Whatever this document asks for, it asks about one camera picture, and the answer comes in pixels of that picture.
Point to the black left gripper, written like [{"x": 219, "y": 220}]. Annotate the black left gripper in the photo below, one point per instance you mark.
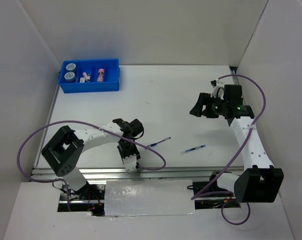
[{"x": 135, "y": 151}]

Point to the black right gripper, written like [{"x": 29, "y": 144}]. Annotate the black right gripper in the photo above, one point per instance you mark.
[{"x": 204, "y": 99}]

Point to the pink capped marker tube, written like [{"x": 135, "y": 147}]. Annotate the pink capped marker tube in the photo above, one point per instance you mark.
[{"x": 101, "y": 73}]

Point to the pink white mini stapler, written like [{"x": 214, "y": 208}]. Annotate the pink white mini stapler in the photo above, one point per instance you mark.
[{"x": 86, "y": 76}]

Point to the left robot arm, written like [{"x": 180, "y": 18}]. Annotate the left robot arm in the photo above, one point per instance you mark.
[{"x": 63, "y": 150}]

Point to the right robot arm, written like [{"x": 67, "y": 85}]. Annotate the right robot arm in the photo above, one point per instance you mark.
[{"x": 261, "y": 180}]

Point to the dark blue gel pen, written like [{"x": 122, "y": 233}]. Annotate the dark blue gel pen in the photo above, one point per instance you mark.
[{"x": 192, "y": 149}]

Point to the blue clear ballpoint pen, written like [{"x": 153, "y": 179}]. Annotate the blue clear ballpoint pen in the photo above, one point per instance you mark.
[{"x": 159, "y": 142}]

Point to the silver foil cover sheet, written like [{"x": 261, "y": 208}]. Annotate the silver foil cover sheet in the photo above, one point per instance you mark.
[{"x": 148, "y": 198}]

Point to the blue compartment tray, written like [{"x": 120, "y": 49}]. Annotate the blue compartment tray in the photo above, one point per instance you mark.
[{"x": 91, "y": 66}]

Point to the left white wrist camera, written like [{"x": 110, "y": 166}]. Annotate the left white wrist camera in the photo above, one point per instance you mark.
[{"x": 130, "y": 163}]

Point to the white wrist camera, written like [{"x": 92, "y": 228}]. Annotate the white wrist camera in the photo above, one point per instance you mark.
[
  {"x": 218, "y": 88},
  {"x": 130, "y": 163}
]

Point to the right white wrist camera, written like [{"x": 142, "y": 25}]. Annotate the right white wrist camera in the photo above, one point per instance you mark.
[{"x": 218, "y": 88}]

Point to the aluminium front rail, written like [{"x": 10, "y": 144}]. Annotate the aluminium front rail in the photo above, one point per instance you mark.
[{"x": 100, "y": 174}]

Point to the aluminium rail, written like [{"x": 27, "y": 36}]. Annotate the aluminium rail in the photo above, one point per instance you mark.
[
  {"x": 251, "y": 148},
  {"x": 100, "y": 174}
]

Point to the aluminium right rail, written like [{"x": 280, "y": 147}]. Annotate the aluminium right rail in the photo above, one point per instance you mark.
[{"x": 251, "y": 148}]

